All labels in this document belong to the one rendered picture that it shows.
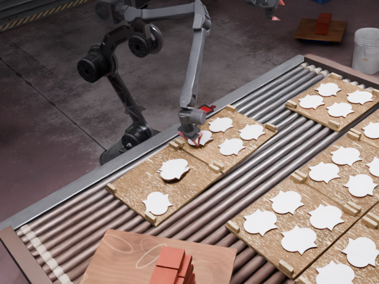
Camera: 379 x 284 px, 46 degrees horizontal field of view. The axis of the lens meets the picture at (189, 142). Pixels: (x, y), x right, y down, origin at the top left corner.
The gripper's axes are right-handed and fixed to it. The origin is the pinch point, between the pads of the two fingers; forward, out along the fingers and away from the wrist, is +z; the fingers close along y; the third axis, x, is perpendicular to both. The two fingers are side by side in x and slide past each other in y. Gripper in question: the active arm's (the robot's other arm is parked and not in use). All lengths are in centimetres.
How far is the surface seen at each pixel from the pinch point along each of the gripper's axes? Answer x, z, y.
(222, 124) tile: 20.4, 4.8, 0.6
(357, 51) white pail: 244, 117, -50
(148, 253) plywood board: -60, -18, 42
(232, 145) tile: 10.8, 3.4, 15.9
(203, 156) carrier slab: -3.4, 1.7, 10.5
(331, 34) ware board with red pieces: 280, 133, -101
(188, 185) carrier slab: -22.0, -1.5, 19.0
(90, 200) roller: -56, -6, -9
